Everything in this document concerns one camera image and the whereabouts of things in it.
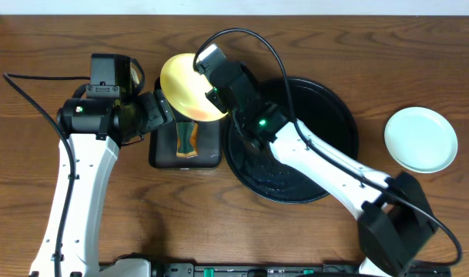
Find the rectangular black tray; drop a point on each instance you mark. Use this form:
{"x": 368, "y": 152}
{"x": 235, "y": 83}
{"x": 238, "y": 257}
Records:
{"x": 163, "y": 143}

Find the round black tray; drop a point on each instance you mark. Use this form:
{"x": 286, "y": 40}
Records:
{"x": 325, "y": 115}

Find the yellow plate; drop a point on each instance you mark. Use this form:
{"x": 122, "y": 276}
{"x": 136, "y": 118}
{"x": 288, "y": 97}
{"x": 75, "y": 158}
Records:
{"x": 186, "y": 89}

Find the light green plate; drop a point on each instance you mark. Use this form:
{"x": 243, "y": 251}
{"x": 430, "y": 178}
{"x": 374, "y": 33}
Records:
{"x": 421, "y": 140}

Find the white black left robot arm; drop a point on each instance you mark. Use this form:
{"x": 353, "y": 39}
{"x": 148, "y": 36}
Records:
{"x": 93, "y": 132}

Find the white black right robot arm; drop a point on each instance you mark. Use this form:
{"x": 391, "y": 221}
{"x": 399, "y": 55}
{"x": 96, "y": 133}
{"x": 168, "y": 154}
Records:
{"x": 393, "y": 215}

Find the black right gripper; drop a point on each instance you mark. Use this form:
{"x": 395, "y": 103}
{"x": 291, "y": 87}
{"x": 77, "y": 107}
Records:
{"x": 213, "y": 98}

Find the orange green sponge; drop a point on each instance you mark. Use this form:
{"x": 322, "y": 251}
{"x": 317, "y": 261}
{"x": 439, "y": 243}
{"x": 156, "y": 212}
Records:
{"x": 186, "y": 139}

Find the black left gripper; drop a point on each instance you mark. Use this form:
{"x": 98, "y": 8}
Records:
{"x": 157, "y": 111}

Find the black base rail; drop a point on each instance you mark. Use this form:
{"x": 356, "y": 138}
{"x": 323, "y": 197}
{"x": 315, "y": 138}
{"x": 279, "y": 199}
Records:
{"x": 257, "y": 270}

